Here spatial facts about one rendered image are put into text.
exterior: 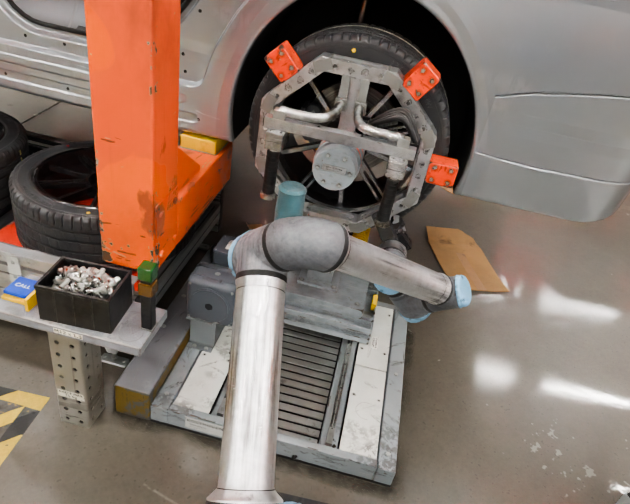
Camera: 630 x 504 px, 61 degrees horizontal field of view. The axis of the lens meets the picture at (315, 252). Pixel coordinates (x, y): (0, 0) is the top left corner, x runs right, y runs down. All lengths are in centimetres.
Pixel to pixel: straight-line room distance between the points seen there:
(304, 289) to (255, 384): 102
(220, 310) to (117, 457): 54
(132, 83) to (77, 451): 110
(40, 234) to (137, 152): 70
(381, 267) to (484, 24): 79
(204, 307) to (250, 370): 73
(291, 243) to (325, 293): 99
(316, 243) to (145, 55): 58
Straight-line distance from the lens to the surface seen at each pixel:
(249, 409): 111
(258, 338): 113
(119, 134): 144
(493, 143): 180
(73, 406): 186
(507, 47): 172
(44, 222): 199
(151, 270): 140
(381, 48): 168
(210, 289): 177
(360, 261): 120
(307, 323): 210
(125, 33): 135
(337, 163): 155
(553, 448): 221
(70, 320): 156
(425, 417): 207
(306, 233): 111
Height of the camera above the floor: 149
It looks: 33 degrees down
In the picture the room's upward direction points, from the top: 11 degrees clockwise
